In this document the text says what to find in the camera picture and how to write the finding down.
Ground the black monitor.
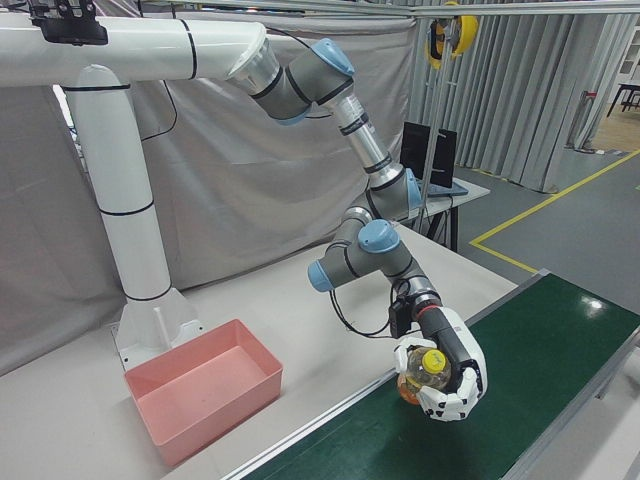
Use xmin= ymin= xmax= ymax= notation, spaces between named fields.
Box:
xmin=401 ymin=121 xmax=431 ymax=185

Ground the black cable over shoulder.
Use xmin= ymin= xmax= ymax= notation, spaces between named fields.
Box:
xmin=264 ymin=27 xmax=314 ymax=51

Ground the grey backdrop cloth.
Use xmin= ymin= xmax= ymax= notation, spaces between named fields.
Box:
xmin=0 ymin=0 xmax=421 ymax=376

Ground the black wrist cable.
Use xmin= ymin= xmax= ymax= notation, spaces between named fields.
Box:
xmin=327 ymin=279 xmax=411 ymax=339

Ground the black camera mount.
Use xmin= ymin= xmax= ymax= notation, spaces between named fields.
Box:
xmin=28 ymin=0 xmax=109 ymax=47

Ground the dark wooden table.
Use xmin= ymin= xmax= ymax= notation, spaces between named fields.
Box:
xmin=607 ymin=82 xmax=640 ymax=119

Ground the black cable on stand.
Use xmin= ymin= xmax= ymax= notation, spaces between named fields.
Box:
xmin=141 ymin=79 xmax=179 ymax=141

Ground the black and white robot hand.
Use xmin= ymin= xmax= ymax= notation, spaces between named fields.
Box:
xmin=392 ymin=305 xmax=489 ymax=424

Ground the orange tea bottle yellow cap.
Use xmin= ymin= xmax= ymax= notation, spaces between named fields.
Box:
xmin=396 ymin=344 xmax=454 ymax=405

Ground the grey pleated curtain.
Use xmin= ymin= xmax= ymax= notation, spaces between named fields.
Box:
xmin=409 ymin=12 xmax=636 ymax=194

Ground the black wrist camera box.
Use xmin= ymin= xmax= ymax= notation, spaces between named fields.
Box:
xmin=389 ymin=294 xmax=414 ymax=337

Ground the pink plastic basket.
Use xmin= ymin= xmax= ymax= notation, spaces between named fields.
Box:
xmin=123 ymin=318 xmax=284 ymax=469

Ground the black flat panel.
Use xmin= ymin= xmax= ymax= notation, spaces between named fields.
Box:
xmin=429 ymin=128 xmax=457 ymax=189

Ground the yellow cable reel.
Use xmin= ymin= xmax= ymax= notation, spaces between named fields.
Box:
xmin=424 ymin=13 xmax=480 ymax=71

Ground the green conveyor belt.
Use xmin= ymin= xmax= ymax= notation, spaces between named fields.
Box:
xmin=219 ymin=269 xmax=640 ymax=480

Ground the white robot torso stand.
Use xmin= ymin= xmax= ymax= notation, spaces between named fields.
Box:
xmin=0 ymin=12 xmax=269 ymax=374

